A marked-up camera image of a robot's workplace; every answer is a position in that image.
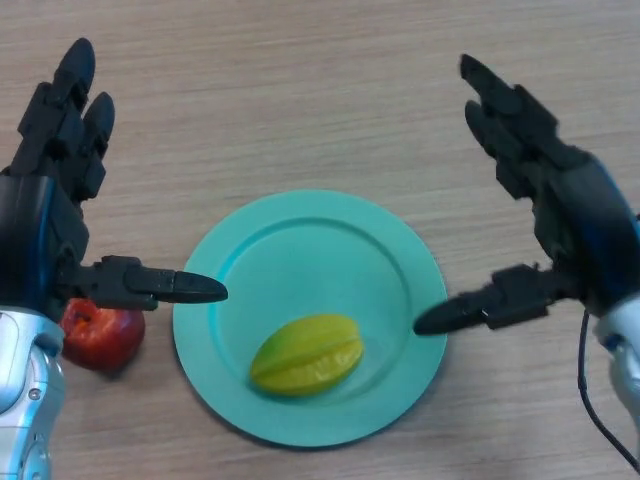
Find red apple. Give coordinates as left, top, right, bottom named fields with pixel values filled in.
left=58, top=298, right=146, bottom=374

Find teal green round plate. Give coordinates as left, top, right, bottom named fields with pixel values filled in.
left=172, top=189, right=449, bottom=448

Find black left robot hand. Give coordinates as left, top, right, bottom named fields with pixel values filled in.
left=0, top=37, right=229, bottom=321

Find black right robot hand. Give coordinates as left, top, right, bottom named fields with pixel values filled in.
left=413, top=53, right=640, bottom=336

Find yellow green starfruit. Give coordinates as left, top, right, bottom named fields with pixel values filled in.
left=249, top=313, right=365, bottom=399

